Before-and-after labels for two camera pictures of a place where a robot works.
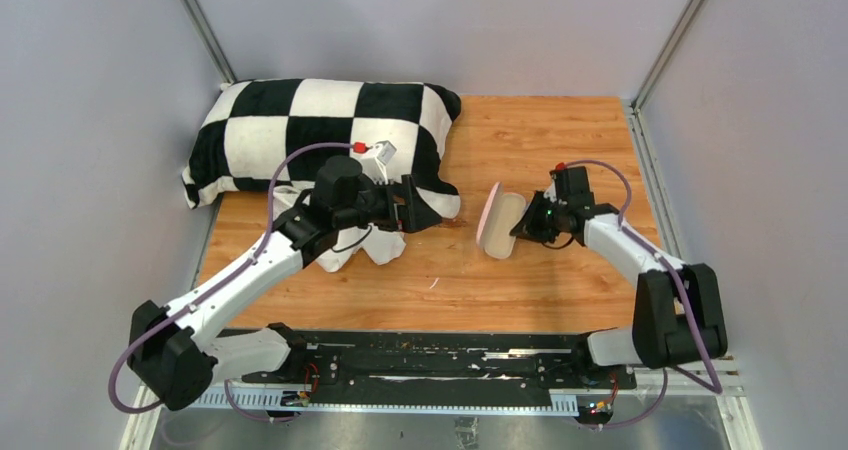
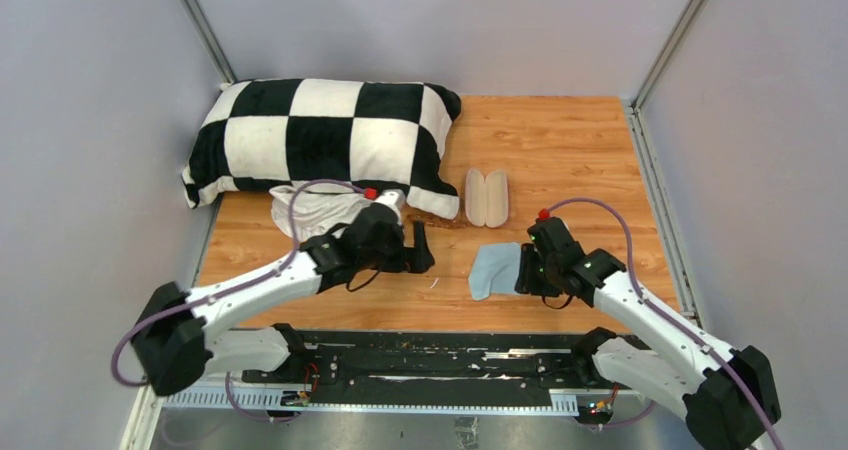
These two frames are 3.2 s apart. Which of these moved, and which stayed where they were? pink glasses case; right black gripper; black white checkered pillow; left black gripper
Moved: left black gripper; right black gripper; pink glasses case
Stayed: black white checkered pillow
